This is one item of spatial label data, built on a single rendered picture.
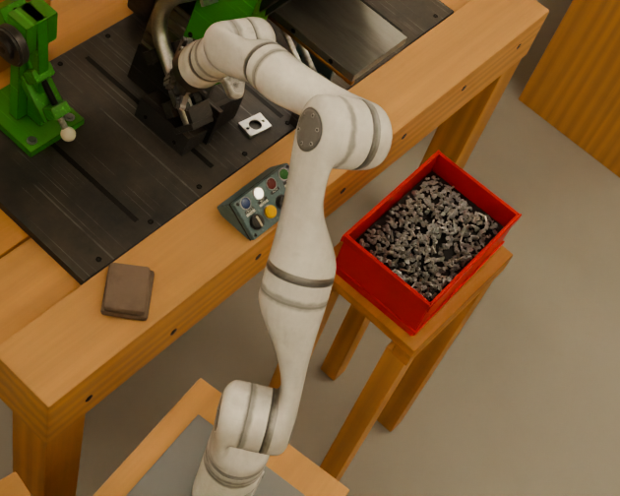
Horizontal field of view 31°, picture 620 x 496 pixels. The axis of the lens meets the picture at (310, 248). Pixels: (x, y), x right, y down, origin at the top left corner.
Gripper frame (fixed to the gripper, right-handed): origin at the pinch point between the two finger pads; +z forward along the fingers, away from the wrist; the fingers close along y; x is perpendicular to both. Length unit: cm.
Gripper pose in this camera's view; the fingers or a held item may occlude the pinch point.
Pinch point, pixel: (172, 81)
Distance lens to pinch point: 196.4
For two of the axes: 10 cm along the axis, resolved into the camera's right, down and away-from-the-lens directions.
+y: -0.9, 9.9, -1.0
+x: 9.0, 1.3, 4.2
